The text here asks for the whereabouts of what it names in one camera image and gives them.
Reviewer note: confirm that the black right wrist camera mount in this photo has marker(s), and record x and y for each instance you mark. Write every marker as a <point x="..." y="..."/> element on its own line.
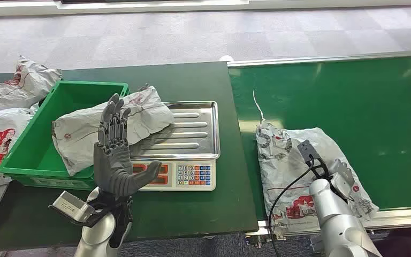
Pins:
<point x="306" y="149"/>

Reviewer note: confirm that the white thin strip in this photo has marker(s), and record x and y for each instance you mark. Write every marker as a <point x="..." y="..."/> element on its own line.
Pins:
<point x="258" y="108"/>

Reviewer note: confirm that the white electronic scale body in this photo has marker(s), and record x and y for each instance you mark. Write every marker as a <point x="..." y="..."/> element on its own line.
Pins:
<point x="195" y="175"/>

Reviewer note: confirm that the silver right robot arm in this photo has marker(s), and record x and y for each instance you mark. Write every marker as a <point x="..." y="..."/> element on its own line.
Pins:
<point x="336" y="220"/>

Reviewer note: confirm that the steel scale tray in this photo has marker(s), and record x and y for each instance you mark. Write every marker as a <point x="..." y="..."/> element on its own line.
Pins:
<point x="191" y="134"/>

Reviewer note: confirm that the silver conveyor frame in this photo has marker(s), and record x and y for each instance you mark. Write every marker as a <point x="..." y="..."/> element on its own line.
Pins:
<point x="404" y="217"/>

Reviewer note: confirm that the grey mailer package red print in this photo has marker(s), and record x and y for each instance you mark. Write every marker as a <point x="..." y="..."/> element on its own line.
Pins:
<point x="283" y="166"/>

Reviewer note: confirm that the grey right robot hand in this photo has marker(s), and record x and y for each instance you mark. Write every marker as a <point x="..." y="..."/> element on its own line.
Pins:
<point x="343" y="177"/>

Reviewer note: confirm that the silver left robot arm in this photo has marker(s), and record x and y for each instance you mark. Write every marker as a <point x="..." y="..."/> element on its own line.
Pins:
<point x="95" y="236"/>

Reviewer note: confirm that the white mailer package red print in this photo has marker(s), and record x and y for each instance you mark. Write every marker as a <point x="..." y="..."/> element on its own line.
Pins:
<point x="0" y="142"/>

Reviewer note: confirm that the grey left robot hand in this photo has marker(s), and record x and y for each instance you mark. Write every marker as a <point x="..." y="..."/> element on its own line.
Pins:
<point x="113" y="166"/>

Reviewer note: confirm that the green plastic bin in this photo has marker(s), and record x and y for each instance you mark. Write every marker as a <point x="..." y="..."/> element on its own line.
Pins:
<point x="31" y="156"/>

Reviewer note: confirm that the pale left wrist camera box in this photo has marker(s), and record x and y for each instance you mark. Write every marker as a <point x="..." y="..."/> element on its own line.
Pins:
<point x="72" y="207"/>

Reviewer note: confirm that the green conveyor belt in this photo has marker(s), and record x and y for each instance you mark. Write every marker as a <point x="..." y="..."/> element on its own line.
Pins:
<point x="368" y="106"/>

